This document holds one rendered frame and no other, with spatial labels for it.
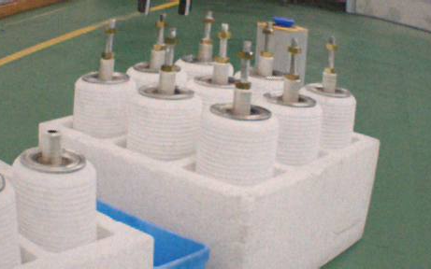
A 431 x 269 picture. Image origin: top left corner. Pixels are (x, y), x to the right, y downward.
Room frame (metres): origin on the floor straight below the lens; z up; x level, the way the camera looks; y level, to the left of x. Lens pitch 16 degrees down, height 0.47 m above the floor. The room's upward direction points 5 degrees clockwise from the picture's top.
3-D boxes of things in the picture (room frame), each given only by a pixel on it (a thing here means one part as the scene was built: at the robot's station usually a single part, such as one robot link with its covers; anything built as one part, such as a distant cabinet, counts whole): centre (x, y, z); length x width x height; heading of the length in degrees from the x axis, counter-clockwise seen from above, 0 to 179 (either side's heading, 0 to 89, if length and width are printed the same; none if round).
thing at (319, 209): (1.08, 0.00, 0.09); 0.39 x 0.39 x 0.18; 55
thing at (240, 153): (0.91, -0.03, 0.16); 0.10 x 0.10 x 0.18
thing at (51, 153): (0.65, 0.16, 0.26); 0.02 x 0.02 x 0.03
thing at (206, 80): (1.08, 0.00, 0.25); 0.08 x 0.08 x 0.01
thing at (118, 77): (1.05, 0.16, 0.25); 0.08 x 0.08 x 0.01
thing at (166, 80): (0.98, 0.07, 0.26); 0.02 x 0.02 x 0.03
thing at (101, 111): (1.05, 0.16, 0.16); 0.10 x 0.10 x 0.18
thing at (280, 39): (1.36, -0.11, 0.16); 0.07 x 0.07 x 0.31; 55
